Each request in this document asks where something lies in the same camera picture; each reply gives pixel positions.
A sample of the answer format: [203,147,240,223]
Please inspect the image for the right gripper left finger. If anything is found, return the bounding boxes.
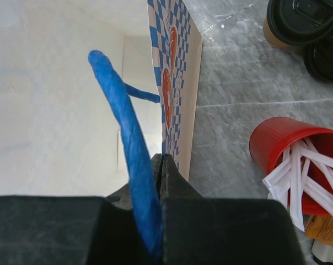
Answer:
[105,153,163,210]

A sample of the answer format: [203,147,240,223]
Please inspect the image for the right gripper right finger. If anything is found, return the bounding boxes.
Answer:
[158,154,203,200]

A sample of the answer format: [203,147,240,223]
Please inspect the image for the paper takeout bag blue handles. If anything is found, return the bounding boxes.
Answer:
[0,0,203,262]

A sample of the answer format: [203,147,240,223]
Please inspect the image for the red cup with stirrers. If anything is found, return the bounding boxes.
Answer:
[249,116,333,231]

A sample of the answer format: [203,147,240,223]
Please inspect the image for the stack of black cup lids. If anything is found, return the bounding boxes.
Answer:
[303,30,333,82]

